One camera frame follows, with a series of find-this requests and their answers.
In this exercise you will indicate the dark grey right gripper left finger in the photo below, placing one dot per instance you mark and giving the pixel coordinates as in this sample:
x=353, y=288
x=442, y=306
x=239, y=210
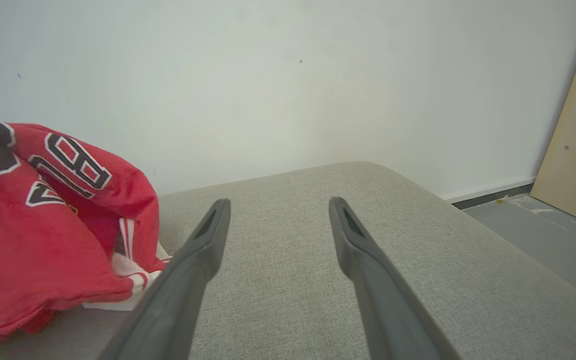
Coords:
x=178, y=280

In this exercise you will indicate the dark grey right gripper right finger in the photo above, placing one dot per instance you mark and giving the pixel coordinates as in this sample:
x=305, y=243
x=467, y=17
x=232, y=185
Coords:
x=383, y=300

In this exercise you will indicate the red jersey with white sleeves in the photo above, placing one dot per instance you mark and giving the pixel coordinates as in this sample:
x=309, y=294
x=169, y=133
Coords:
x=28, y=240

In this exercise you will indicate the grey fabric sofa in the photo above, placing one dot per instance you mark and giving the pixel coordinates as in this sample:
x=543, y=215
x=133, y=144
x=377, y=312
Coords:
x=288, y=240

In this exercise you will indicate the white wall skirting board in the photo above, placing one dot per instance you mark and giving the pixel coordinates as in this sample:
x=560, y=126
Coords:
x=488, y=192

